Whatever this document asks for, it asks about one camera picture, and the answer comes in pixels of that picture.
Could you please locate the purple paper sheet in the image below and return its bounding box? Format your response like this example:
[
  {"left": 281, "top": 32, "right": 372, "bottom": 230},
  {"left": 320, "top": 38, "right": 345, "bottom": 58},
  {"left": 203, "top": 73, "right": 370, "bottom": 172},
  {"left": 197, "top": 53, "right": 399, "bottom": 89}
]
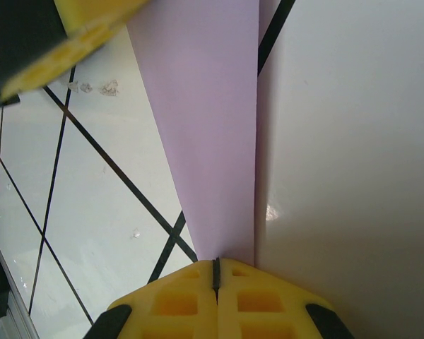
[{"left": 126, "top": 0, "right": 283, "bottom": 266}]

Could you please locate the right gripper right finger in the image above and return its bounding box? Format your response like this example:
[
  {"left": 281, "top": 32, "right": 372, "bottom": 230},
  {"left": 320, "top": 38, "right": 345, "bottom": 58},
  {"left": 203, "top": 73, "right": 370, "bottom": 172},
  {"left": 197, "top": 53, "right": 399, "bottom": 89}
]
[{"left": 215, "top": 257, "right": 354, "bottom": 339}]

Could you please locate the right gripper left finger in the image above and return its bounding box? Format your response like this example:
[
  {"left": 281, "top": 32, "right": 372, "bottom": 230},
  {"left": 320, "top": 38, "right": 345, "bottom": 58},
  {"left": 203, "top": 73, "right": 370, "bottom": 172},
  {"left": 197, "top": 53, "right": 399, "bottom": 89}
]
[{"left": 88, "top": 259, "right": 218, "bottom": 339}]

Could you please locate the aluminium mounting rail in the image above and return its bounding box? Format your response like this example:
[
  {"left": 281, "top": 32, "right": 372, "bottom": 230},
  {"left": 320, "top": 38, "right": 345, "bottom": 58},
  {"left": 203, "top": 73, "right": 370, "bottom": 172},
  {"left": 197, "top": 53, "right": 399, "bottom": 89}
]
[{"left": 0, "top": 211, "right": 40, "bottom": 339}]

